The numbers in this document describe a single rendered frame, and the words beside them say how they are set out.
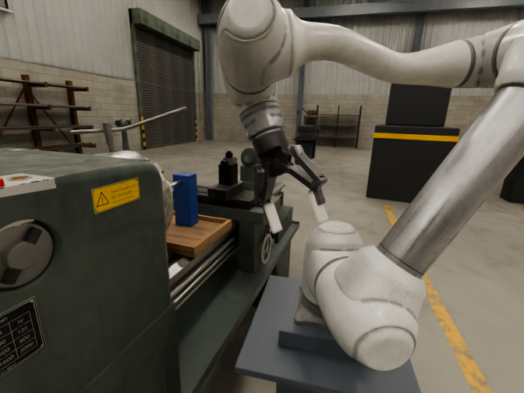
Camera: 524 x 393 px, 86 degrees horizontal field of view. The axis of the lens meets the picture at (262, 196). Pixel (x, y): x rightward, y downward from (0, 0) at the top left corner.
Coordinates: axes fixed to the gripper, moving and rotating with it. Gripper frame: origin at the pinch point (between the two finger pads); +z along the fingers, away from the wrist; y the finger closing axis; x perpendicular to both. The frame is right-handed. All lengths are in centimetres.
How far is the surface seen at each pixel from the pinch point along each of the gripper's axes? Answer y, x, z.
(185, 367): -57, -13, 37
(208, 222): -69, 21, -6
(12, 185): -6.9, -43.4, -19.7
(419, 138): -101, 451, -21
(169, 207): -40.2, -8.0, -14.2
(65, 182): -9.9, -37.1, -19.7
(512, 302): -12, 222, 131
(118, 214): -17.0, -29.2, -13.6
